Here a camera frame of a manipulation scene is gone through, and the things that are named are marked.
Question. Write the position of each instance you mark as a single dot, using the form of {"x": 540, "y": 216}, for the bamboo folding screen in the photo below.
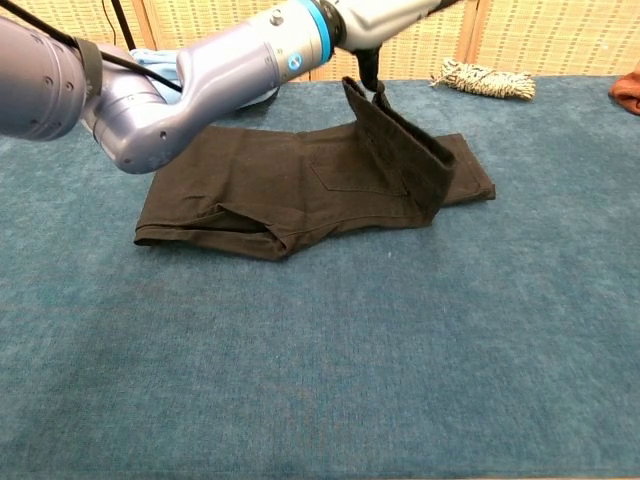
{"x": 550, "y": 40}

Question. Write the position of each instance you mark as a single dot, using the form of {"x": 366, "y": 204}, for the light blue folded towel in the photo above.
{"x": 160, "y": 57}

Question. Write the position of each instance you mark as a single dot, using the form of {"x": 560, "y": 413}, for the blue carpet table mat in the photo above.
{"x": 320, "y": 375}

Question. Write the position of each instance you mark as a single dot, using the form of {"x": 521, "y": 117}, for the black trousers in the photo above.
{"x": 300, "y": 200}

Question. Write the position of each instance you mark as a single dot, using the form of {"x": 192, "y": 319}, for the rust brown crumpled cloth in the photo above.
{"x": 627, "y": 92}

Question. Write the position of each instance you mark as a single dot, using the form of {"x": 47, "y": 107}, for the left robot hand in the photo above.
{"x": 380, "y": 20}

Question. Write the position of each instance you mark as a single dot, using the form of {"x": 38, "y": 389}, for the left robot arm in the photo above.
{"x": 225, "y": 65}

